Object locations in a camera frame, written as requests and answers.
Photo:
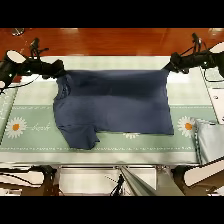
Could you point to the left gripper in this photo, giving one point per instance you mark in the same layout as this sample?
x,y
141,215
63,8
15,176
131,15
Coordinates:
x,y
53,69

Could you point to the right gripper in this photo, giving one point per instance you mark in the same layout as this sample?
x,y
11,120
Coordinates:
x,y
176,62

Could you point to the dark blue T-shirt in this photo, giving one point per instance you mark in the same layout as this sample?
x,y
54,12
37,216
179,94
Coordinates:
x,y
113,103

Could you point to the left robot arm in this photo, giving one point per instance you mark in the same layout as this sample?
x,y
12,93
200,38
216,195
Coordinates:
x,y
16,66

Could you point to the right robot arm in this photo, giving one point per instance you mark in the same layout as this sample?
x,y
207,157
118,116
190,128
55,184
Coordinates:
x,y
206,60

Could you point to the pale grey garment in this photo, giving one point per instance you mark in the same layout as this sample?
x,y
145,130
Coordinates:
x,y
210,141

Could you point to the silver frame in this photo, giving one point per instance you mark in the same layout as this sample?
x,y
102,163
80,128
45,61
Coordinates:
x,y
143,181

